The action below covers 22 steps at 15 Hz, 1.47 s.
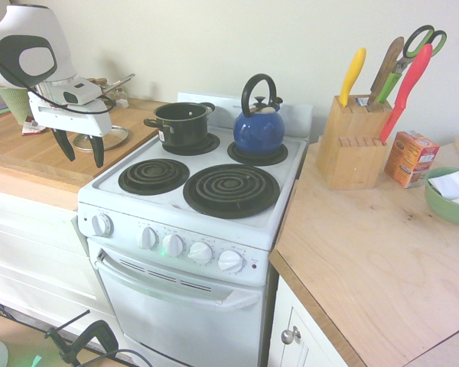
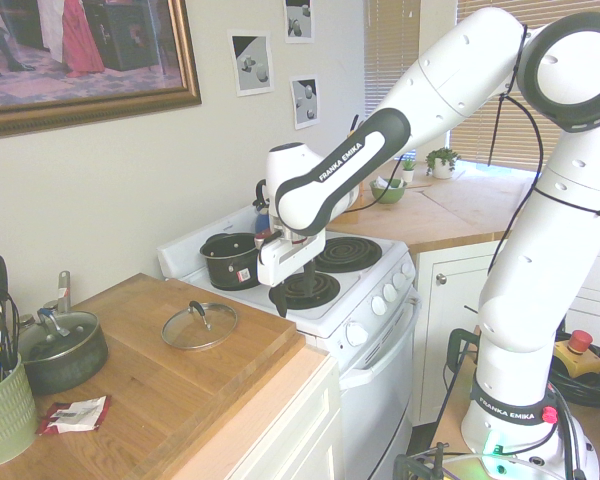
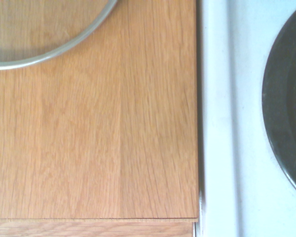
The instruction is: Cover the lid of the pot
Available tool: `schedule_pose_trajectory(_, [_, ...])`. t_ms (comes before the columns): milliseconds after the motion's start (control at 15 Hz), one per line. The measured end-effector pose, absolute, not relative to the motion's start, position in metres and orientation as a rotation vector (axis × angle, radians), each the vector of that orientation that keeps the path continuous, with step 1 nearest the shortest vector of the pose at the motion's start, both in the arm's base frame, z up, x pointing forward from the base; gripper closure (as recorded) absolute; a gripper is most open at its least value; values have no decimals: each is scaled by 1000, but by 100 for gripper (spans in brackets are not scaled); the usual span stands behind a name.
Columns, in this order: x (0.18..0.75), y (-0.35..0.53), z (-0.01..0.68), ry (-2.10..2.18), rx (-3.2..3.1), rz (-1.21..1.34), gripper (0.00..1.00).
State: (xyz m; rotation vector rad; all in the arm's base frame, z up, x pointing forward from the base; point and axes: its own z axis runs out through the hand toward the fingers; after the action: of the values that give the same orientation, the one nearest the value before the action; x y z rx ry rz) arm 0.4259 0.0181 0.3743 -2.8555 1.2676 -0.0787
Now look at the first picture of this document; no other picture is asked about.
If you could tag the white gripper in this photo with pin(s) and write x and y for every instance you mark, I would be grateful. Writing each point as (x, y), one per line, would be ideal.
(76, 120)

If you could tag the green bowl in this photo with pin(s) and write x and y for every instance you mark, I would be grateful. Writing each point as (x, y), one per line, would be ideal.
(443, 210)

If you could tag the glass pot lid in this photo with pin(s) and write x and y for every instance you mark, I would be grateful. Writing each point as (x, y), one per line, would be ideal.
(114, 134)

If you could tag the white cabinet with knob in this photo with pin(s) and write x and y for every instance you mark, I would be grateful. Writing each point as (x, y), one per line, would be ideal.
(290, 317)

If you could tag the silver cabinet knob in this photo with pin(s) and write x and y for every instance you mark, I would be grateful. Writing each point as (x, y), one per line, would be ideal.
(290, 335)

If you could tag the white stove knob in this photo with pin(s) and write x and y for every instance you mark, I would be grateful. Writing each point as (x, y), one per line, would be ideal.
(200, 253)
(230, 262)
(147, 238)
(101, 225)
(173, 245)

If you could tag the white electric stove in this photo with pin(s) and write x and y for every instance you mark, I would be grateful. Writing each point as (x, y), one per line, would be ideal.
(176, 306)

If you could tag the spice jar brown cap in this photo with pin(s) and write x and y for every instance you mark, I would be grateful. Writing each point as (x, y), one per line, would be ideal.
(101, 83)
(90, 80)

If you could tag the green ribbed utensil cup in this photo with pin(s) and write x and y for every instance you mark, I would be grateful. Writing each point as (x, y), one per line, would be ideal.
(15, 103)

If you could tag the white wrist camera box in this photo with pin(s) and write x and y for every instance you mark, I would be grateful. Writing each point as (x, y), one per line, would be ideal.
(82, 91)

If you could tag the glass salt shaker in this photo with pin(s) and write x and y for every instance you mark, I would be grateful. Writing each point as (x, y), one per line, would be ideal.
(120, 97)

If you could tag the black cooking pot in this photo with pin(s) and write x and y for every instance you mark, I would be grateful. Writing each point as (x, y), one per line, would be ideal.
(183, 130)

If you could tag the red white packet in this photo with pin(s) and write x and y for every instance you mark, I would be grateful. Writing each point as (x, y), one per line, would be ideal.
(30, 129)

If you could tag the green black scissors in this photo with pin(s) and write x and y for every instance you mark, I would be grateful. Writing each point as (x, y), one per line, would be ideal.
(415, 44)

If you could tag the wooden knife block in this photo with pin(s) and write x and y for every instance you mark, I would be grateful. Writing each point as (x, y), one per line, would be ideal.
(348, 153)

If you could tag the white paper in bowl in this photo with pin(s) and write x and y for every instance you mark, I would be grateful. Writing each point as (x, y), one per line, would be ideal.
(453, 183)

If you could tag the small blue white tag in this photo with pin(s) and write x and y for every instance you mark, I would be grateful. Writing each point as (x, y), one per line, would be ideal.
(362, 101)

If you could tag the small coil burner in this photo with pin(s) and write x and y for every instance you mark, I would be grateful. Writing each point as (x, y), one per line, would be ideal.
(212, 143)
(153, 176)
(277, 156)

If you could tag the white drawer cabinet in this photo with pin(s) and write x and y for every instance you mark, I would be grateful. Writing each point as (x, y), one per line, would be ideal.
(30, 248)

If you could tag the glass pepper shaker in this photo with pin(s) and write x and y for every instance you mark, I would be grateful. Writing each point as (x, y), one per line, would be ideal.
(109, 98)

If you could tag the black clamp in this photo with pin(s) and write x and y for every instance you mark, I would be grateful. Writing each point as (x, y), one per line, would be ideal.
(80, 336)

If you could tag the orange baking soda box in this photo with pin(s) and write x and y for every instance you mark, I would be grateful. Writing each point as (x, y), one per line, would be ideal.
(411, 158)

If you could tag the large coil burner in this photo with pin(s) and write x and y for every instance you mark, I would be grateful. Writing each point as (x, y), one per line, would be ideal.
(231, 191)

